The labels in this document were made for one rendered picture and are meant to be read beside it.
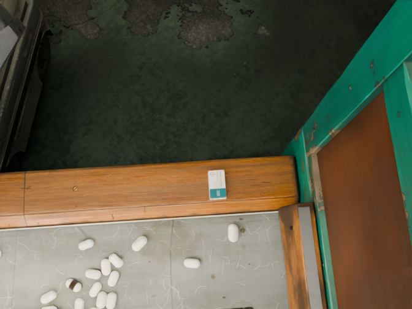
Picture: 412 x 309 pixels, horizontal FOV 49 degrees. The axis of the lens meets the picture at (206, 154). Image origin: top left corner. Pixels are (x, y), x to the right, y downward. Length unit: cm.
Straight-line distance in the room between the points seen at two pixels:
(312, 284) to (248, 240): 18
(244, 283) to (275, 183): 22
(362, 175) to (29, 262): 69
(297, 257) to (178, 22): 134
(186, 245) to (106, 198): 20
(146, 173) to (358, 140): 47
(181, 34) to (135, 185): 111
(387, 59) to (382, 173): 15
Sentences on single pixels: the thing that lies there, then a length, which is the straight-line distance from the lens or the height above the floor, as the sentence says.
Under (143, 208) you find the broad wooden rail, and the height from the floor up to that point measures 76.
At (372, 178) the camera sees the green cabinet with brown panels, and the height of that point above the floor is 111.
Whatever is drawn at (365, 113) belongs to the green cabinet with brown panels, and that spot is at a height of 112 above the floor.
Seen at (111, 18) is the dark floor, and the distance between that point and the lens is 204.
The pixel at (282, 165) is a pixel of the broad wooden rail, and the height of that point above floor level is 76.
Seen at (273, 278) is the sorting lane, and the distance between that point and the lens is 99.
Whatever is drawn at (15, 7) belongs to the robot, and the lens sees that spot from 170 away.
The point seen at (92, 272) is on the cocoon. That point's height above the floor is 76.
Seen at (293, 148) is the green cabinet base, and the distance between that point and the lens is 103.
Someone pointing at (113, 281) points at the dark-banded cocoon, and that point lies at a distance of 97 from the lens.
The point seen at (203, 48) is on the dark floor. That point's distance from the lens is 195.
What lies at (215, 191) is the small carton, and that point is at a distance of 95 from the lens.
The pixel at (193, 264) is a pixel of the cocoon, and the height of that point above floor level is 76.
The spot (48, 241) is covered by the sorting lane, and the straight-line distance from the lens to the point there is 102.
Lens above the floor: 172
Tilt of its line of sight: 75 degrees down
